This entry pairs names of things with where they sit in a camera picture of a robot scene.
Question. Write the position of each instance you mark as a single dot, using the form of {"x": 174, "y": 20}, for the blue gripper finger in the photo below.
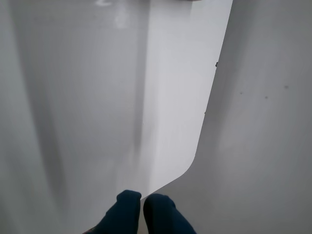
{"x": 163, "y": 217}
{"x": 122, "y": 214}

